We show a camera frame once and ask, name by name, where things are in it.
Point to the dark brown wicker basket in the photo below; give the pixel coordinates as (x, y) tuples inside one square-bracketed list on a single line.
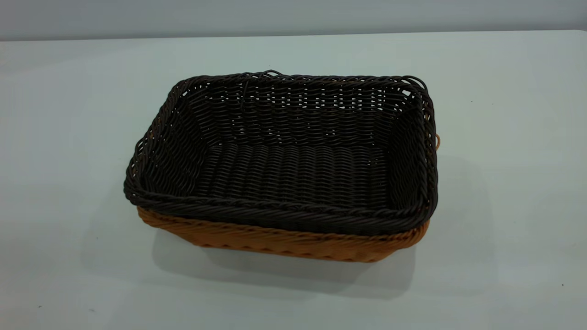
[(293, 174)]

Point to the light brown wicker basket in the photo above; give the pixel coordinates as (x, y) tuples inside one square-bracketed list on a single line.
[(284, 243)]

